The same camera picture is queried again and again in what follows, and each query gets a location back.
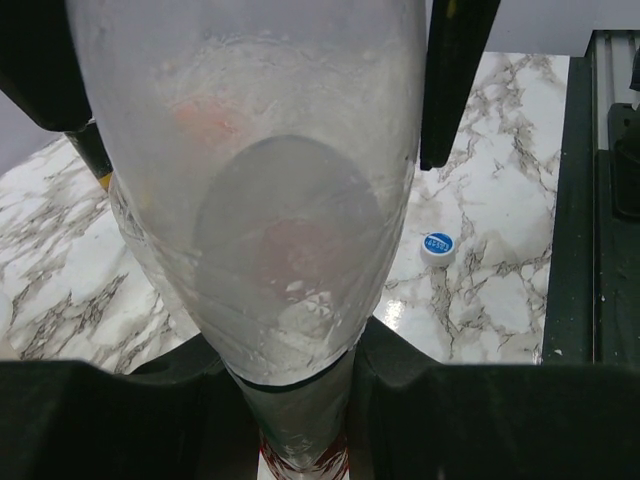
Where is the black table front rail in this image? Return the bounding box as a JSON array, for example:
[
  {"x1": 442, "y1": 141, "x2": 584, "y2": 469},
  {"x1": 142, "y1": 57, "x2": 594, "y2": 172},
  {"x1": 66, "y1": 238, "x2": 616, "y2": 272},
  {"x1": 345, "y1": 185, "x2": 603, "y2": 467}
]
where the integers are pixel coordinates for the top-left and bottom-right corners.
[{"x1": 542, "y1": 30, "x2": 639, "y2": 367}]

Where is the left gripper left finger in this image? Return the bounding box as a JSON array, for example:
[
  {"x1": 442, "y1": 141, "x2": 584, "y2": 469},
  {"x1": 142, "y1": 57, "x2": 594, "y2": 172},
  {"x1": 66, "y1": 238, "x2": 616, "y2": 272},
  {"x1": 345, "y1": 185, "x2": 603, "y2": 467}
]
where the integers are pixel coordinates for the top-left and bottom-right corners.
[{"x1": 1, "y1": 337, "x2": 259, "y2": 479}]

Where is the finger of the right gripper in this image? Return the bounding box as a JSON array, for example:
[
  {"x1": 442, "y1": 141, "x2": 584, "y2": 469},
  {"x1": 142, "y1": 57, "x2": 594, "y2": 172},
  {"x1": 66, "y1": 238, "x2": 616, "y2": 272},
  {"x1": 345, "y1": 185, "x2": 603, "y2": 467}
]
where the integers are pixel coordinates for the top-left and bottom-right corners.
[
  {"x1": 419, "y1": 0, "x2": 500, "y2": 171},
  {"x1": 1, "y1": 0, "x2": 113, "y2": 190}
]

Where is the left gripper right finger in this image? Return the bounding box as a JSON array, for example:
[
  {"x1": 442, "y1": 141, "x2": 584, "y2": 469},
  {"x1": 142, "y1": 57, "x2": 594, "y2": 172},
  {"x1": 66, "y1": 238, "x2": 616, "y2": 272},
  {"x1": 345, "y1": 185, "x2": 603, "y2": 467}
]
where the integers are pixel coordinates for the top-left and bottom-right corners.
[{"x1": 347, "y1": 319, "x2": 639, "y2": 479}]

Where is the blue white bottle cap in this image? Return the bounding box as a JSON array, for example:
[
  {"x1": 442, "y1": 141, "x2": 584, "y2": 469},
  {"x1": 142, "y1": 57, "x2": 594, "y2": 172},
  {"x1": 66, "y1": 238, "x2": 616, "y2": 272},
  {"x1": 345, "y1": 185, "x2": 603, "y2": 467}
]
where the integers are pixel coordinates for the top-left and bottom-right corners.
[{"x1": 420, "y1": 232, "x2": 456, "y2": 267}]

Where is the bottle with red label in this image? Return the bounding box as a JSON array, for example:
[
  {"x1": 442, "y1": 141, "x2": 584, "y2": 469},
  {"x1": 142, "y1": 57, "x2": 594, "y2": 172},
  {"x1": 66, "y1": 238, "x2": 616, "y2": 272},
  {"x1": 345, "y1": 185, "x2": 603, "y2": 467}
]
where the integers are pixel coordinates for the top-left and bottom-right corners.
[{"x1": 66, "y1": 1, "x2": 426, "y2": 479}]

